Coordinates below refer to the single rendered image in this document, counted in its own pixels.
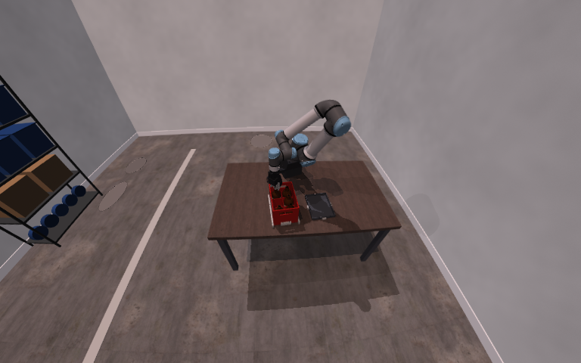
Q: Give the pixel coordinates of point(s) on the red crate with dividers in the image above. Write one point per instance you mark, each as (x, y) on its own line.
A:
(293, 217)

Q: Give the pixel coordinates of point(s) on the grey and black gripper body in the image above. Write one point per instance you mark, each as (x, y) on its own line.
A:
(273, 181)

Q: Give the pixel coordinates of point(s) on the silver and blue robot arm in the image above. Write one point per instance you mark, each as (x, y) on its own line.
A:
(337, 124)

